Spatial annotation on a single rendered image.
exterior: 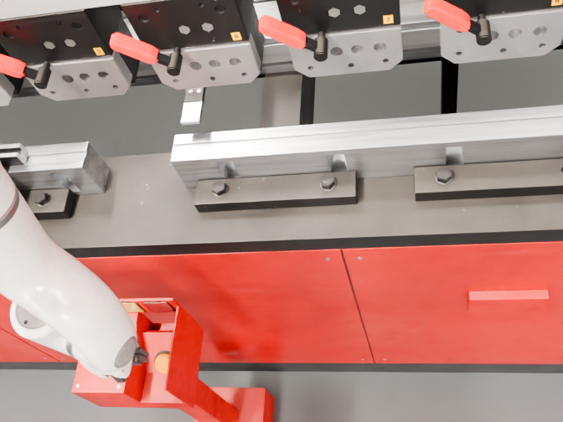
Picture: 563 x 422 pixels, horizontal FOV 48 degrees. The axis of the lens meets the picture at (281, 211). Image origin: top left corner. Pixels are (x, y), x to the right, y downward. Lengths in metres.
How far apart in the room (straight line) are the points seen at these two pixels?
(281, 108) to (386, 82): 1.20
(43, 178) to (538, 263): 0.94
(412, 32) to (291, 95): 0.26
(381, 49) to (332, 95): 1.56
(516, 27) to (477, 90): 1.53
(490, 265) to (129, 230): 0.68
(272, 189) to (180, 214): 0.19
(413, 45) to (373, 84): 1.18
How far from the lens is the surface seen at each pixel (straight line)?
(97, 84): 1.00
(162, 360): 1.27
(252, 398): 1.85
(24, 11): 0.94
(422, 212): 1.12
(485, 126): 1.11
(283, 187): 1.15
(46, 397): 2.25
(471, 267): 1.23
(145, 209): 1.25
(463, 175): 1.13
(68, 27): 0.93
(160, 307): 1.22
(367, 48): 0.88
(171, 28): 0.89
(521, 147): 1.12
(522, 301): 1.35
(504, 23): 0.87
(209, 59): 0.91
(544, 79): 2.45
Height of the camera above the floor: 1.86
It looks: 58 degrees down
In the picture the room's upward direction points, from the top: 23 degrees counter-clockwise
